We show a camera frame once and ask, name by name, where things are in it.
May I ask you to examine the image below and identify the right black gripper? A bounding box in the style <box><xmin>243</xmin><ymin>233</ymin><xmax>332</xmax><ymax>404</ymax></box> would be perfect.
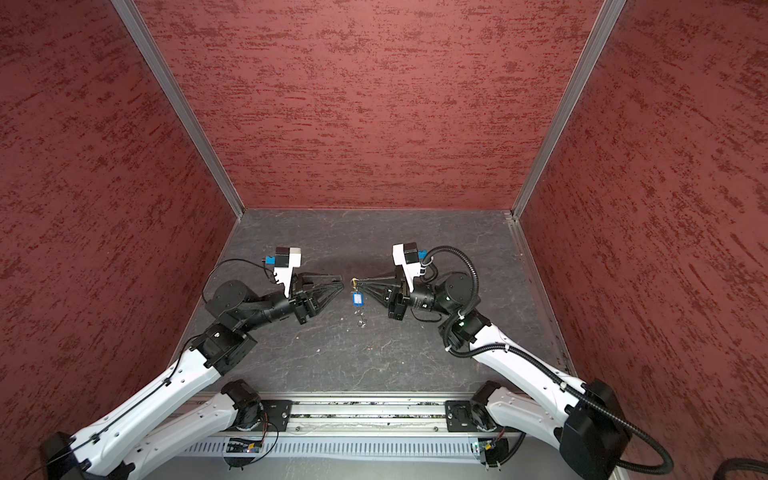
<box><xmin>360</xmin><ymin>265</ymin><xmax>456</xmax><ymax>321</ymax></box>

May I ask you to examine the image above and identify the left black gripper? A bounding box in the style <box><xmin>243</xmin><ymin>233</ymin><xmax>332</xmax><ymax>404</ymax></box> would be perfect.
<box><xmin>239</xmin><ymin>269</ymin><xmax>344</xmax><ymax>331</ymax></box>

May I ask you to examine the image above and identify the small keys bunch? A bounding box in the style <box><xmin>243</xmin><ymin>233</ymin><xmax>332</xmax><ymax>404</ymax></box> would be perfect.
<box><xmin>354</xmin><ymin>309</ymin><xmax>367</xmax><ymax>328</ymax></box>

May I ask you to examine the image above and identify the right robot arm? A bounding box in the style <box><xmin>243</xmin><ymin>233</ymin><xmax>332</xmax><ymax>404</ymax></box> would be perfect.
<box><xmin>352</xmin><ymin>271</ymin><xmax>632</xmax><ymax>479</ymax></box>

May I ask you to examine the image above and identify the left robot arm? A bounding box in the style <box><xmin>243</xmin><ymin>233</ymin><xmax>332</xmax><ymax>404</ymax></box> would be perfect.
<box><xmin>40</xmin><ymin>273</ymin><xmax>344</xmax><ymax>479</ymax></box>

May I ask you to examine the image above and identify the left circuit board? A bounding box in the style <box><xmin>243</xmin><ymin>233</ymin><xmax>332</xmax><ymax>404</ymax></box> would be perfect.
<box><xmin>225</xmin><ymin>438</ymin><xmax>264</xmax><ymax>455</ymax></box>

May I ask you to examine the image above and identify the circuit board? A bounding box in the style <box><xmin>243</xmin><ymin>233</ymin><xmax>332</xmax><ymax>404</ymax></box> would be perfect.
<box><xmin>477</xmin><ymin>438</ymin><xmax>509</xmax><ymax>468</ymax></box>
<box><xmin>225</xmin><ymin>438</ymin><xmax>264</xmax><ymax>455</ymax></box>

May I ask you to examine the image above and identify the right circuit board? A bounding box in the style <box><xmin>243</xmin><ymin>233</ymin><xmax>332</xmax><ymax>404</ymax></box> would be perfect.
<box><xmin>477</xmin><ymin>438</ymin><xmax>509</xmax><ymax>468</ymax></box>

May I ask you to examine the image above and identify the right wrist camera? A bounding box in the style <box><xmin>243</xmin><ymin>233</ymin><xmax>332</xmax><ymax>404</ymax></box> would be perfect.
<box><xmin>392</xmin><ymin>242</ymin><xmax>427</xmax><ymax>292</ymax></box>

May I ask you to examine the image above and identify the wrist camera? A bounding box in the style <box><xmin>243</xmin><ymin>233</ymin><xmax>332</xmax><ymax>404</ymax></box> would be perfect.
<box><xmin>392</xmin><ymin>242</ymin><xmax>427</xmax><ymax>292</ymax></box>
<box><xmin>264</xmin><ymin>247</ymin><xmax>302</xmax><ymax>298</ymax></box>

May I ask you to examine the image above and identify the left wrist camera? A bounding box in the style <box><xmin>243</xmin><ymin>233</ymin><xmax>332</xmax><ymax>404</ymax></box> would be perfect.
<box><xmin>264</xmin><ymin>247</ymin><xmax>302</xmax><ymax>298</ymax></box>

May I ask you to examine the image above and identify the black corrugated cable conduit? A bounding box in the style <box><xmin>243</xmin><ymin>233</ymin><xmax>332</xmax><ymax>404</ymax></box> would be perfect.
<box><xmin>421</xmin><ymin>245</ymin><xmax>676</xmax><ymax>476</ymax></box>

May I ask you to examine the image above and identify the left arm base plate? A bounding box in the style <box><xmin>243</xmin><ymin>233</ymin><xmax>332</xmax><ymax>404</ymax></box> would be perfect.
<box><xmin>257</xmin><ymin>399</ymin><xmax>294</xmax><ymax>433</ymax></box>

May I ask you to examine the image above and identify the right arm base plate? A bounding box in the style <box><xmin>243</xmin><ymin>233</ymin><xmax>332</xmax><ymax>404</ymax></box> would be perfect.
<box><xmin>444</xmin><ymin>400</ymin><xmax>479</xmax><ymax>433</ymax></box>

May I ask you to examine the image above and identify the aluminium mounting rail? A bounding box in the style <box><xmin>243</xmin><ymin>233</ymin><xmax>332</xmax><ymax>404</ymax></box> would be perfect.
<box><xmin>124</xmin><ymin>393</ymin><xmax>611</xmax><ymax>436</ymax></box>

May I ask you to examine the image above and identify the white slotted cable duct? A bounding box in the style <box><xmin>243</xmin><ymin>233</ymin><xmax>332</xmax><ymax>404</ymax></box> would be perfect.
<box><xmin>180</xmin><ymin>437</ymin><xmax>479</xmax><ymax>463</ymax></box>

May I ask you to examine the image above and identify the left aluminium corner post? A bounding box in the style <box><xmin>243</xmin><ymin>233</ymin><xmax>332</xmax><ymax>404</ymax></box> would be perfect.
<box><xmin>111</xmin><ymin>0</ymin><xmax>246</xmax><ymax>220</ymax></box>

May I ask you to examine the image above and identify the aluminium corner post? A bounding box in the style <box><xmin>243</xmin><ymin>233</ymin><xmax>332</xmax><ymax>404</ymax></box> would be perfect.
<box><xmin>511</xmin><ymin>0</ymin><xmax>626</xmax><ymax>222</ymax></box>
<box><xmin>111</xmin><ymin>0</ymin><xmax>246</xmax><ymax>220</ymax></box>

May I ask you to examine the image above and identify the right aluminium corner post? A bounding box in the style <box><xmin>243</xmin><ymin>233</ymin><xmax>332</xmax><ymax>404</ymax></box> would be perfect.
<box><xmin>511</xmin><ymin>0</ymin><xmax>626</xmax><ymax>222</ymax></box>

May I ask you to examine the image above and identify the black cable bottom right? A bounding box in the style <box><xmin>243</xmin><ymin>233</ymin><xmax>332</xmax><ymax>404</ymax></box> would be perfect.
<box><xmin>711</xmin><ymin>458</ymin><xmax>768</xmax><ymax>480</ymax></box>

